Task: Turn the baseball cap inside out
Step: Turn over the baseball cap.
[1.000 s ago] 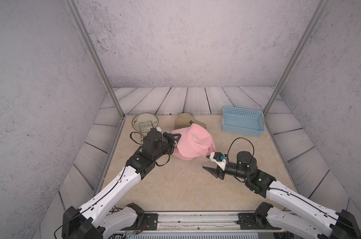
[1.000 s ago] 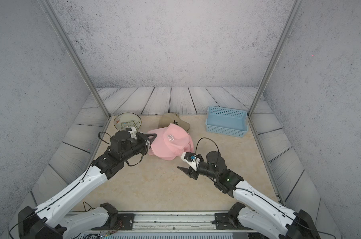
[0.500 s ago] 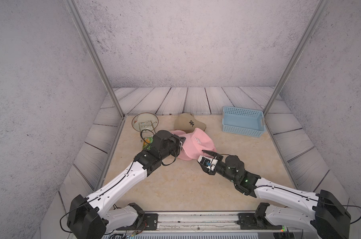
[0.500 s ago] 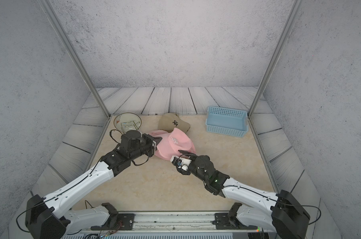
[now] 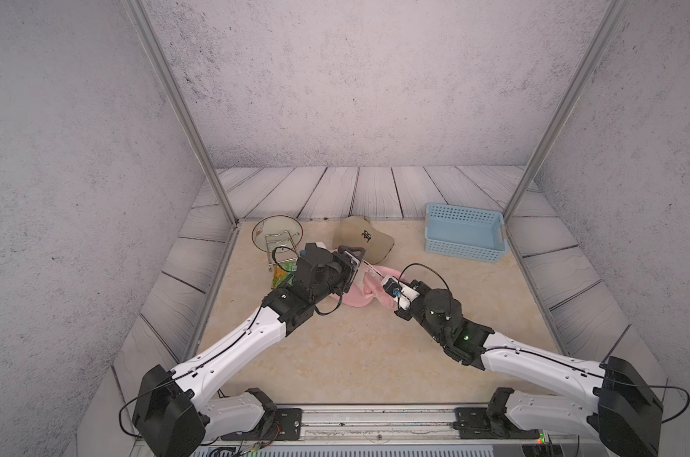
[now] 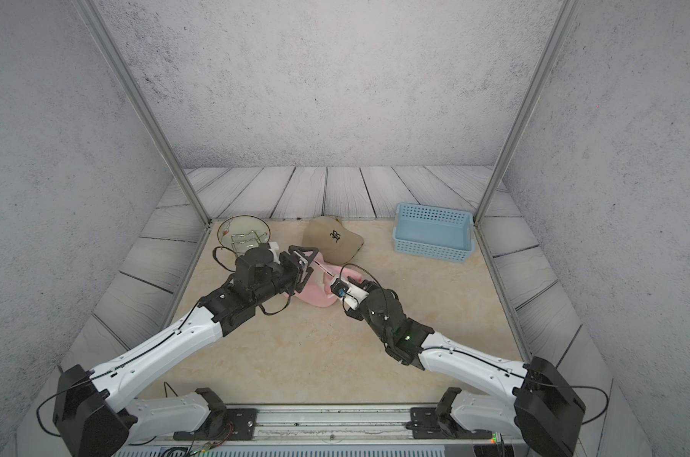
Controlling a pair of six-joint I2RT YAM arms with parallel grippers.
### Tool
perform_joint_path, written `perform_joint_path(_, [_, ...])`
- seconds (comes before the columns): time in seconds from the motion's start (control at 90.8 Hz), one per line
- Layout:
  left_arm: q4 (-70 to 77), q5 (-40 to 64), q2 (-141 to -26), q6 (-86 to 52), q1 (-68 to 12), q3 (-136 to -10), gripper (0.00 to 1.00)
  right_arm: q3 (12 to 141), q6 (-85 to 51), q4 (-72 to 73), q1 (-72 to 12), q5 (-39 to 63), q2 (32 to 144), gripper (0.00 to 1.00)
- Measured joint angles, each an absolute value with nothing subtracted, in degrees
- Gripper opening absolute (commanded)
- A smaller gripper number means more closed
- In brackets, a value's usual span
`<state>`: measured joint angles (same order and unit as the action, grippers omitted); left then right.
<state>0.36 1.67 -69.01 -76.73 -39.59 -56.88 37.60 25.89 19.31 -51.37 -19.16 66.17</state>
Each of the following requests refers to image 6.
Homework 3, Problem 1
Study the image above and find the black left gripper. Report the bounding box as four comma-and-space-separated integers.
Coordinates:
249, 244, 318, 310

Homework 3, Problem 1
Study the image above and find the beige baseball cap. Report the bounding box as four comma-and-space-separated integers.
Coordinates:
302, 216, 364, 265

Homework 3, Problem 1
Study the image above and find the pink baseball cap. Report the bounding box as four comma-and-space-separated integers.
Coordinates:
295, 253, 339, 308
334, 263, 364, 287

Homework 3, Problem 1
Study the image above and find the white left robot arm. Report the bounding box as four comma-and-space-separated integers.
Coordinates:
52, 244, 318, 456

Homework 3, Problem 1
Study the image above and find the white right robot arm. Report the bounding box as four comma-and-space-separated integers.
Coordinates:
341, 287, 586, 456

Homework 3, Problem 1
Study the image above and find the pale green ceramic plate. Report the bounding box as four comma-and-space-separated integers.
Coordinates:
217, 215, 271, 254

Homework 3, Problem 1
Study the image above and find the light blue plastic basket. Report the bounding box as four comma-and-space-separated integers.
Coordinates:
393, 203, 476, 263

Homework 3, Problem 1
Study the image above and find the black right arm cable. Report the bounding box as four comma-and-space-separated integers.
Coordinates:
337, 262, 389, 304

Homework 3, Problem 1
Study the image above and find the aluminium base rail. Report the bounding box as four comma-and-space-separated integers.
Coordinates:
81, 403, 586, 457

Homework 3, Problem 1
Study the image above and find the left aluminium frame post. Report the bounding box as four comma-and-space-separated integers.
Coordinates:
73, 0, 214, 227

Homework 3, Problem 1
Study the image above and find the aluminium frame post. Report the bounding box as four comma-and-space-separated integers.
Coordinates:
473, 0, 580, 224
73, 0, 214, 227

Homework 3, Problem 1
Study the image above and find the right aluminium frame post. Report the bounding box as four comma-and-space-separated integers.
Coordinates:
473, 0, 580, 224

